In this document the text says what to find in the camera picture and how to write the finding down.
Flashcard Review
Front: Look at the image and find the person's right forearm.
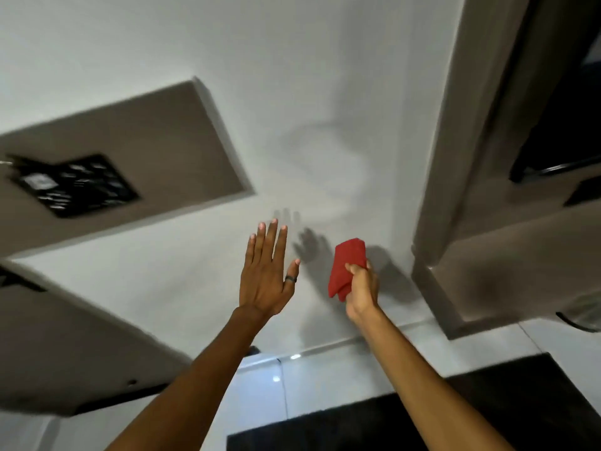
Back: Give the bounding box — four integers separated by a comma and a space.
357, 305, 516, 451

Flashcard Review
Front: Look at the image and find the black door handle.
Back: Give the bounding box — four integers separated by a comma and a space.
509, 154, 601, 184

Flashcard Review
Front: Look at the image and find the person's left forearm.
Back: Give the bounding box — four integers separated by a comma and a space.
105, 307, 273, 451

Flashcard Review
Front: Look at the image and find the black square switch panel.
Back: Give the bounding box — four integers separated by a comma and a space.
7, 154, 141, 219

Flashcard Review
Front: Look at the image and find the black floor mat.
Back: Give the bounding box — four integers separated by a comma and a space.
226, 353, 601, 451

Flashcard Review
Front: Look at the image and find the red cloth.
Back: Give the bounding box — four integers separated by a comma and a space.
328, 238, 368, 303

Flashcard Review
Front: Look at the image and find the brown wall panel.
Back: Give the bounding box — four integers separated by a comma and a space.
0, 77, 257, 259

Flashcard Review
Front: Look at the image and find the person's left hand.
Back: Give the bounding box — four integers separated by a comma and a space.
239, 218, 301, 321

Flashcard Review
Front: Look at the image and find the person's right hand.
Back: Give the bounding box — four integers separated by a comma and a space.
345, 260, 380, 323

